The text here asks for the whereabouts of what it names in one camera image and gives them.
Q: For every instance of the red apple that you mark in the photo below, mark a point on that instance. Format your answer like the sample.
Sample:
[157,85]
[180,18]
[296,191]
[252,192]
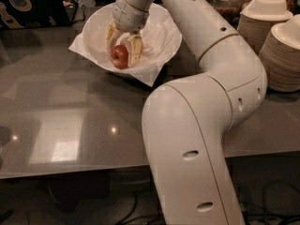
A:
[119,57]

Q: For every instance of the front stack of paper bowls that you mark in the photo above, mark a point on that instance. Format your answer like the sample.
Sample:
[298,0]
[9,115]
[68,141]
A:
[280,55]

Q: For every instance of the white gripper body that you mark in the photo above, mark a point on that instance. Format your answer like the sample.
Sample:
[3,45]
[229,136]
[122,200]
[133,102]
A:
[128,17]

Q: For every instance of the white bowl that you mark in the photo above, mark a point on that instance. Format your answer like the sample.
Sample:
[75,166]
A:
[162,32]

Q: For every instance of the black laptop with stickers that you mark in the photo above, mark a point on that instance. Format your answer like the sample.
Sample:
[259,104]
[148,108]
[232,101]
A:
[24,14]

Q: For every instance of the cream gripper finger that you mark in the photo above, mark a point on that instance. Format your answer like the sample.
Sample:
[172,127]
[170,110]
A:
[112,35]
[136,49]

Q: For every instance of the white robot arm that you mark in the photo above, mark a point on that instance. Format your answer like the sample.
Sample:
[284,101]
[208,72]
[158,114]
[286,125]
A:
[183,121]

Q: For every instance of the stack of paper bowls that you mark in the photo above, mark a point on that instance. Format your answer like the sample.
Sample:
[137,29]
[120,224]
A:
[280,55]
[257,19]

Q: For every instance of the rear stack of paper bowls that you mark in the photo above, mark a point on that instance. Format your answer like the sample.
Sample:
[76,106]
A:
[257,19]

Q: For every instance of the white paper liner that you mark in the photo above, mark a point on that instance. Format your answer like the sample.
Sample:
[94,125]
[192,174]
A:
[150,69]

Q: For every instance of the yellow-green apple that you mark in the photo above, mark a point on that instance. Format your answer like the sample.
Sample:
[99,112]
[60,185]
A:
[124,42]

